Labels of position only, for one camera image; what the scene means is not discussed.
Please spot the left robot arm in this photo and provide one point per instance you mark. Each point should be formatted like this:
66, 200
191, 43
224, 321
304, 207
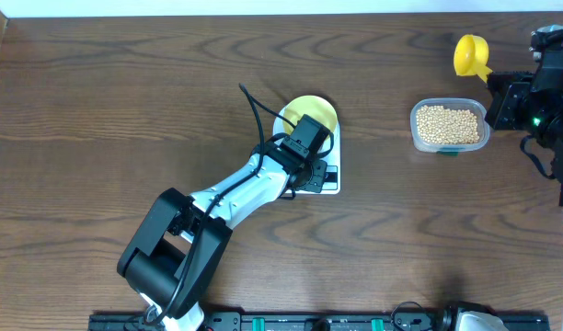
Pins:
171, 259

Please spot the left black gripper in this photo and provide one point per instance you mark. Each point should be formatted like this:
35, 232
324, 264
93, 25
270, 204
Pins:
312, 185

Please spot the white digital kitchen scale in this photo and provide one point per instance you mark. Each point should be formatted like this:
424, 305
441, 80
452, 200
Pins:
332, 181

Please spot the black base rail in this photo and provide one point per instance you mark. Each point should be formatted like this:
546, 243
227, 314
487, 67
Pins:
406, 316

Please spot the clear plastic container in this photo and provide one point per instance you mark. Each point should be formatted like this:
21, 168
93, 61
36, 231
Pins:
453, 103

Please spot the pale yellow bowl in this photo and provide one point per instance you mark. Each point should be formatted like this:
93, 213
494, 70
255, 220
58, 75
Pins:
315, 107

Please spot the yellow measuring scoop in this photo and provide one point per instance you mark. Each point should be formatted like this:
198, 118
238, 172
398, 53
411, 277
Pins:
471, 57

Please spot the soybeans in container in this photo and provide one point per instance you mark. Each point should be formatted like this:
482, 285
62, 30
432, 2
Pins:
441, 125

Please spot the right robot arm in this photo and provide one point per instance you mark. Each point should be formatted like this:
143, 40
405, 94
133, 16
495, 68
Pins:
546, 149

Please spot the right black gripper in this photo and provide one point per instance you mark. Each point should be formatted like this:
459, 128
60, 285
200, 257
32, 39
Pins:
506, 97

